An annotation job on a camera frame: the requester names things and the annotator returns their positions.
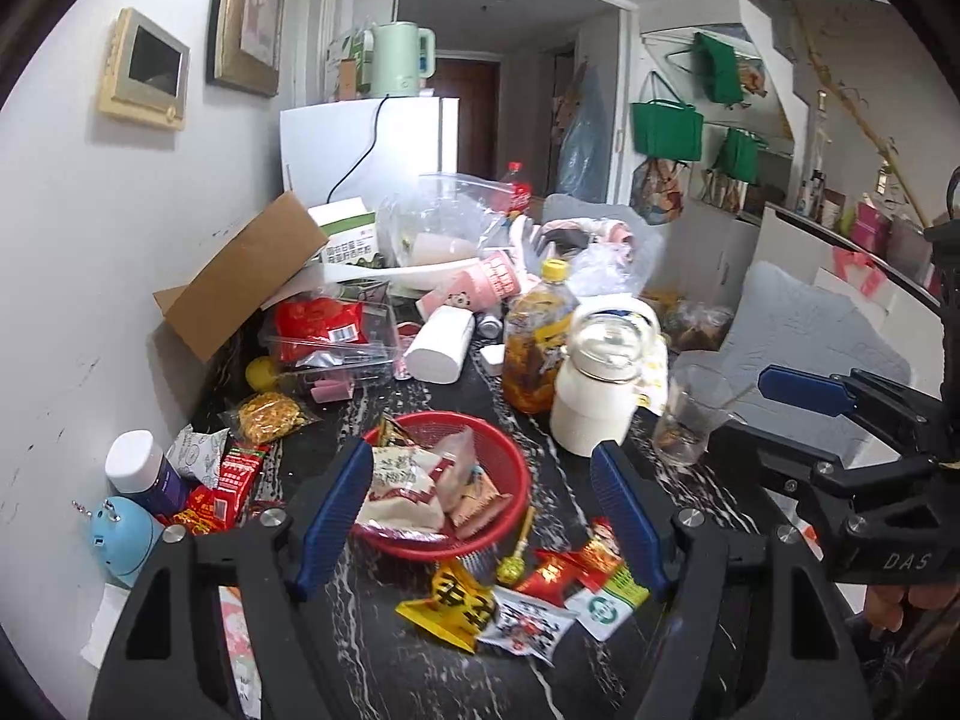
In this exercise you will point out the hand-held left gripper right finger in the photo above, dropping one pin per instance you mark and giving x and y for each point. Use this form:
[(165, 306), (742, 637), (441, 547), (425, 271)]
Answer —
[(630, 517)]

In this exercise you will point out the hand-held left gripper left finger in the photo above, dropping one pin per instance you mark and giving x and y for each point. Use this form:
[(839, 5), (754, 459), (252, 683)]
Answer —
[(334, 525)]

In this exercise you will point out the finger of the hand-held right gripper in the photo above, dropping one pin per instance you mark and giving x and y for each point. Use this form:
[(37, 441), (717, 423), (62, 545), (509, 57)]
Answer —
[(802, 390), (787, 465)]

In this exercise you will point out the white red-banded snack packet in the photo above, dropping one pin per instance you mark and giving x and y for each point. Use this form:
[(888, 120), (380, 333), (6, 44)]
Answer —
[(397, 487)]

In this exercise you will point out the red cartoon candy packet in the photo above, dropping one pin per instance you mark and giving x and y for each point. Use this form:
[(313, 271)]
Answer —
[(559, 577)]

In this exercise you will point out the green white snack packet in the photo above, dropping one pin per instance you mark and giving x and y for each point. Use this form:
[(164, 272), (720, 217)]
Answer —
[(604, 607)]

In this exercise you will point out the orange red snack packet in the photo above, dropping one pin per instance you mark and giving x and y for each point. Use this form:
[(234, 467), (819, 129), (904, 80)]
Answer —
[(390, 435)]

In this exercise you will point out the yellow green lollipop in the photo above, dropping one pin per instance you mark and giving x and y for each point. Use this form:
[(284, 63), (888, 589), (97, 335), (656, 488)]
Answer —
[(512, 566)]

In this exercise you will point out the pink green snack packet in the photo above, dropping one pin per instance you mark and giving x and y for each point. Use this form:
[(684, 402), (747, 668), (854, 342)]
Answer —
[(454, 465)]

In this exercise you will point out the red plastic basket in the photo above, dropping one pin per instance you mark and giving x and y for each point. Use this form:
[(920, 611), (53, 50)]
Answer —
[(495, 457)]

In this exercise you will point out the peach silver snack packet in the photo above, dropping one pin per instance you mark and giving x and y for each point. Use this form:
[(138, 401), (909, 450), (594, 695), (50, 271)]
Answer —
[(480, 502)]

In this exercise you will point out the white cartoon snack packet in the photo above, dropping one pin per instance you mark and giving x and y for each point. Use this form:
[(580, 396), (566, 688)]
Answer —
[(525, 626)]

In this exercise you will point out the person's right hand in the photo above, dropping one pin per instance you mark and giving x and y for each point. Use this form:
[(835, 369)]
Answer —
[(900, 604)]

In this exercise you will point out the long red green sachet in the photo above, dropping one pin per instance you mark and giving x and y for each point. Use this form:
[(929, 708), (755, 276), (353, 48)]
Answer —
[(240, 476)]

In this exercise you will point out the cartoon print glass mug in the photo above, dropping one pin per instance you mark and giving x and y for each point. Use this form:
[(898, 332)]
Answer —
[(690, 420)]

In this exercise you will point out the white insulated jug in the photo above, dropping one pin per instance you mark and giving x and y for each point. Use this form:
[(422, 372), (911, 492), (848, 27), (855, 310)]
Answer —
[(585, 412)]

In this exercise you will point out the clear bag of pastries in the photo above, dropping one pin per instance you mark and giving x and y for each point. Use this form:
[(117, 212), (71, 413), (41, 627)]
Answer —
[(697, 322)]

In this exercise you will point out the yellow noodle snack packet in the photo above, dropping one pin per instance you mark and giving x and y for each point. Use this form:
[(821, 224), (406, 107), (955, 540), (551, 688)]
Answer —
[(266, 414)]

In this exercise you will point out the small pink packet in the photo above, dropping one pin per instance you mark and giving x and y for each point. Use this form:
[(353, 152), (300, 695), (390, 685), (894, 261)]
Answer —
[(331, 391)]

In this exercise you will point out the red gold sachet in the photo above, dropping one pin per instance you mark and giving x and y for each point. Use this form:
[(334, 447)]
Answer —
[(199, 514)]

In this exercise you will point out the pink floral sheet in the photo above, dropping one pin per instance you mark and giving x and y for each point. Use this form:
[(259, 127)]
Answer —
[(240, 645)]

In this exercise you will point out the small white packet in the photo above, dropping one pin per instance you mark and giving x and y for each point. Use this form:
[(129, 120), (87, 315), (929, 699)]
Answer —
[(196, 454)]

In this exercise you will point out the yellow lemon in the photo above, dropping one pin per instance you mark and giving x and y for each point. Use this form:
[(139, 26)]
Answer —
[(262, 373)]

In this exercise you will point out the clear plastic container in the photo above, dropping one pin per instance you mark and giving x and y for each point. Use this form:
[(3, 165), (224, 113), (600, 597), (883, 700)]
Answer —
[(375, 360)]

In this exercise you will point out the yellow cap tea bottle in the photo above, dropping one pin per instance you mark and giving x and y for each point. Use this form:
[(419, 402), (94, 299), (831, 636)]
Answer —
[(532, 345)]

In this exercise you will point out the dark blue white-lid jar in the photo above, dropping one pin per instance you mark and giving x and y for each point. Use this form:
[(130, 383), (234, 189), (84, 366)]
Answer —
[(142, 472)]

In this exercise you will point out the white paper roll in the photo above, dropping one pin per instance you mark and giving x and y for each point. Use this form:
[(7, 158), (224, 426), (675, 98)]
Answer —
[(439, 345)]

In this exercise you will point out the blue round device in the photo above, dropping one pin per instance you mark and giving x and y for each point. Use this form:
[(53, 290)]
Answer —
[(124, 540)]

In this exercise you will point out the crumpled clear plastic bag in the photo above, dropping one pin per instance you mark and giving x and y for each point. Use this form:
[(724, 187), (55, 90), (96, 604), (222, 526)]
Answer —
[(607, 274)]

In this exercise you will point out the small metal can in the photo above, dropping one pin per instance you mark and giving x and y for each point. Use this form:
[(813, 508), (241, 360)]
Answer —
[(489, 325)]

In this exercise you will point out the colourful printed tote bag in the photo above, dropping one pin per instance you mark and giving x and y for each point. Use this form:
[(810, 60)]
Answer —
[(656, 191)]

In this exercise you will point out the pink white plush toy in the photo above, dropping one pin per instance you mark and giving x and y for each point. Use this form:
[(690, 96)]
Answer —
[(600, 231)]

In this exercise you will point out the cardboard box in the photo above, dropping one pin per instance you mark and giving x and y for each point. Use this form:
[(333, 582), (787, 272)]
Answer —
[(232, 277)]

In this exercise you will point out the large green tote bag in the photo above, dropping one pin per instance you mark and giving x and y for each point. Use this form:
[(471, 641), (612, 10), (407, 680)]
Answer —
[(667, 127)]

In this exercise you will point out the green white box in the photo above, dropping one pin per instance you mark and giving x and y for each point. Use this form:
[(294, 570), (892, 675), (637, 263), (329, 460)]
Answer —
[(349, 229)]

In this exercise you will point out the blue plastic bag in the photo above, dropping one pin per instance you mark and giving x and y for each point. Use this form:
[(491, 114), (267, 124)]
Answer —
[(581, 150)]

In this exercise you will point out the red cola bottle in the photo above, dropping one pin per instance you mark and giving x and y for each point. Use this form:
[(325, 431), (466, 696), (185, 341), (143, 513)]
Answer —
[(517, 191)]

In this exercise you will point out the white fridge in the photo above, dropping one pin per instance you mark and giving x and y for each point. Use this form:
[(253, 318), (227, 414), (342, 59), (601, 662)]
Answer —
[(330, 142)]

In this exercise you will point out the brown door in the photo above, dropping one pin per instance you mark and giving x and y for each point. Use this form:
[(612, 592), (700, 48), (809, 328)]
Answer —
[(476, 112)]

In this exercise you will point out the carton on fridge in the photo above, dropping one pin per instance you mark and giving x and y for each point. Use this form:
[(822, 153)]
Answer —
[(349, 64)]

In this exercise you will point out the green electric kettle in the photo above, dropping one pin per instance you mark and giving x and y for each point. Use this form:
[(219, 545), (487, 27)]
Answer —
[(397, 60)]

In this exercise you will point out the framed picture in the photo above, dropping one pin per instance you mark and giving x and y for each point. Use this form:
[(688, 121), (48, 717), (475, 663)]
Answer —
[(247, 15)]

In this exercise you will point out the wall intercom panel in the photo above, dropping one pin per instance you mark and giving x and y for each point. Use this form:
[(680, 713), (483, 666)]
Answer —
[(142, 67)]

